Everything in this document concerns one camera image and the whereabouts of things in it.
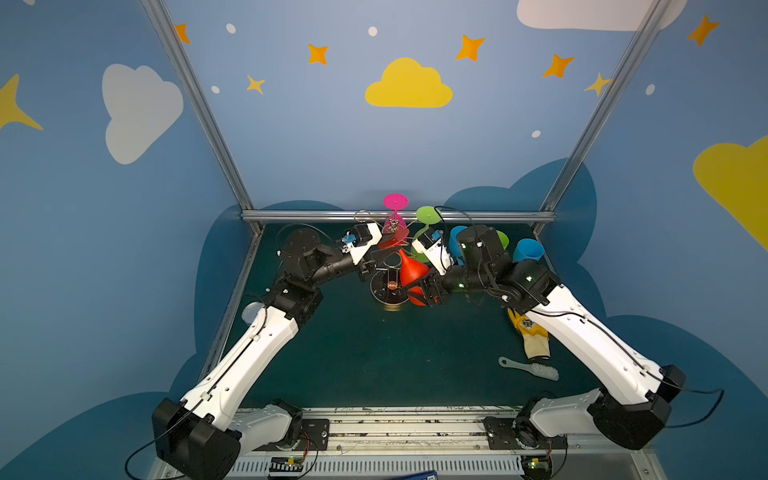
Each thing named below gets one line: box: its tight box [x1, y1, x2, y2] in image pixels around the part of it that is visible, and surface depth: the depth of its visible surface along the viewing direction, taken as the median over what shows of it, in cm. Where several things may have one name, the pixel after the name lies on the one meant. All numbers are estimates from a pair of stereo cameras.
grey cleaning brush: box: [498, 356, 560, 382], surface depth 87 cm
